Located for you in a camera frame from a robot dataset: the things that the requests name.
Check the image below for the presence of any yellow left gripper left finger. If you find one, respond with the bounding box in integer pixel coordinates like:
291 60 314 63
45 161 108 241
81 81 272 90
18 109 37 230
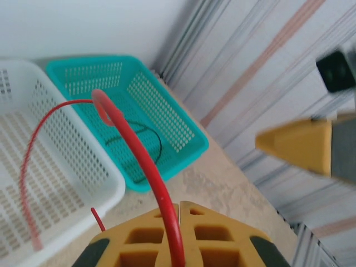
71 201 181 267

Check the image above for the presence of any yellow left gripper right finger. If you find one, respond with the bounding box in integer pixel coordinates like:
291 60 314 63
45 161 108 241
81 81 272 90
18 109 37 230
179 200 291 267

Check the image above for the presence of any red cable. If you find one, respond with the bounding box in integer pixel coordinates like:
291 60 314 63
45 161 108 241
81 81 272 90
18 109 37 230
90 88 186 267
19 99 95 251

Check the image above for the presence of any black cable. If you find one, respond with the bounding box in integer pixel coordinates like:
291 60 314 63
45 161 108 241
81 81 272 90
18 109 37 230
105 121 162 185

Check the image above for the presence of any white plastic basket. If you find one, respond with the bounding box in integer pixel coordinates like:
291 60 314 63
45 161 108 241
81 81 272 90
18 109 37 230
0 59 126 265

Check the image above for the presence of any teal plastic basket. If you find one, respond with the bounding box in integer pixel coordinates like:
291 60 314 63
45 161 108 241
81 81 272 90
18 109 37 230
45 55 210 193

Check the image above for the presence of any aluminium table frame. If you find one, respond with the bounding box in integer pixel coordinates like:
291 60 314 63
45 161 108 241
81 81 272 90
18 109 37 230
289 222 345 267

